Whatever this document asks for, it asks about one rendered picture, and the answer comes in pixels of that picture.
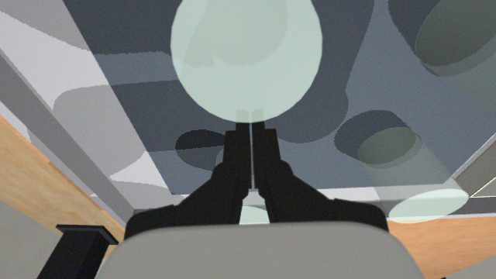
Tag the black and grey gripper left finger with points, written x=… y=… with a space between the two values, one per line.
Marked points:
x=218 y=201

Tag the clear glass jar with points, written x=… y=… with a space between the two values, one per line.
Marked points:
x=457 y=41
x=411 y=182
x=254 y=209
x=246 y=60

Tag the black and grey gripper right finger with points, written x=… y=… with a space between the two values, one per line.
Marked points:
x=290 y=199

